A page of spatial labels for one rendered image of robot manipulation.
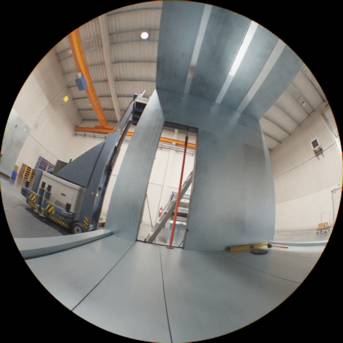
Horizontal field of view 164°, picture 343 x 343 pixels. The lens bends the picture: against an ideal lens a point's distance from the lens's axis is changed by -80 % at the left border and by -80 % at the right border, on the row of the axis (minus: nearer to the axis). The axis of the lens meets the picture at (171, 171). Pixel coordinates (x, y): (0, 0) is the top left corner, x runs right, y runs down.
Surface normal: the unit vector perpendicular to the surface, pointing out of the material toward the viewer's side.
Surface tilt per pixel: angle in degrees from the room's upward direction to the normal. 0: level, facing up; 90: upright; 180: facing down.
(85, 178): 90
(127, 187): 90
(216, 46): 180
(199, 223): 90
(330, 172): 90
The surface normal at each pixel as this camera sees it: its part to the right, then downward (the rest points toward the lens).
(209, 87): -0.17, 0.92
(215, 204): 0.11, -0.36
